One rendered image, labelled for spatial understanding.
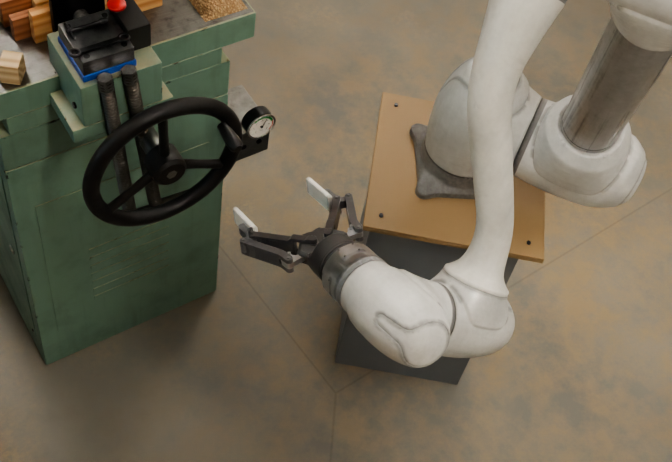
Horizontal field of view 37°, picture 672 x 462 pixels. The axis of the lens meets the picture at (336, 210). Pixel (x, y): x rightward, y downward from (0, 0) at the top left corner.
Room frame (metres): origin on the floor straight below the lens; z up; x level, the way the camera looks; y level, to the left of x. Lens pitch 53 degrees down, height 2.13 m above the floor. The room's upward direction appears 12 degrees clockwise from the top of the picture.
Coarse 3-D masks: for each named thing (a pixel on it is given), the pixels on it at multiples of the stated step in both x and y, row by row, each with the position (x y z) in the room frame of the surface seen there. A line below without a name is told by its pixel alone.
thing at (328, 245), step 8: (312, 232) 0.90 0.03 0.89; (320, 232) 0.90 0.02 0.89; (336, 232) 0.90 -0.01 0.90; (344, 232) 0.90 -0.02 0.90; (320, 240) 0.88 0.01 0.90; (328, 240) 0.86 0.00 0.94; (336, 240) 0.86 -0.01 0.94; (344, 240) 0.86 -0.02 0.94; (352, 240) 0.87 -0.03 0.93; (304, 248) 0.86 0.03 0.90; (312, 248) 0.86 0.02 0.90; (320, 248) 0.85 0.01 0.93; (328, 248) 0.84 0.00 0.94; (336, 248) 0.84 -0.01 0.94; (304, 256) 0.85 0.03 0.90; (312, 256) 0.84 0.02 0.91; (320, 256) 0.83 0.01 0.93; (328, 256) 0.83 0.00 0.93; (312, 264) 0.83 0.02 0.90; (320, 264) 0.82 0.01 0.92; (320, 272) 0.82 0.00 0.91
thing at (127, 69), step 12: (132, 72) 1.07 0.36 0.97; (108, 84) 1.04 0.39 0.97; (132, 84) 1.06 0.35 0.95; (108, 96) 1.04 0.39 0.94; (132, 96) 1.06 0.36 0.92; (108, 108) 1.04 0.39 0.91; (132, 108) 1.06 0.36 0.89; (108, 120) 1.04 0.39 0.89; (108, 132) 1.04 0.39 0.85; (144, 132) 1.07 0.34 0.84; (120, 156) 1.04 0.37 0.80; (144, 156) 1.06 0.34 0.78; (120, 168) 1.03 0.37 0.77; (144, 168) 1.06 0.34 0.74; (120, 180) 1.03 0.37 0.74; (120, 192) 1.04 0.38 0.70; (156, 192) 1.07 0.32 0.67; (180, 192) 1.14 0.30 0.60; (132, 204) 1.04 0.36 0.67; (156, 204) 1.07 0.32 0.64
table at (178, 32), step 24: (168, 0) 1.32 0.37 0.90; (0, 24) 1.18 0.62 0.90; (168, 24) 1.26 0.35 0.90; (192, 24) 1.28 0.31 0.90; (216, 24) 1.29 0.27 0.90; (240, 24) 1.32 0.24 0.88; (0, 48) 1.13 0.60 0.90; (24, 48) 1.14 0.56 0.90; (168, 48) 1.22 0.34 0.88; (192, 48) 1.26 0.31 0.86; (216, 48) 1.29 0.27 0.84; (48, 72) 1.10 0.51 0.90; (0, 96) 1.03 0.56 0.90; (24, 96) 1.05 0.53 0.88; (48, 96) 1.08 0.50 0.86; (168, 96) 1.13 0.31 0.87; (0, 120) 1.02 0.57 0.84; (72, 120) 1.03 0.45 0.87; (120, 120) 1.06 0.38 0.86
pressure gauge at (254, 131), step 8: (248, 112) 1.29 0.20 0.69; (256, 112) 1.29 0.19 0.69; (264, 112) 1.30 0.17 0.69; (248, 120) 1.28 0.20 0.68; (256, 120) 1.28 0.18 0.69; (264, 120) 1.29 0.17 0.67; (272, 120) 1.31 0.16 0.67; (248, 128) 1.27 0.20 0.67; (256, 128) 1.28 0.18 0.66; (264, 128) 1.29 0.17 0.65; (272, 128) 1.30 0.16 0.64; (256, 136) 1.28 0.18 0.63
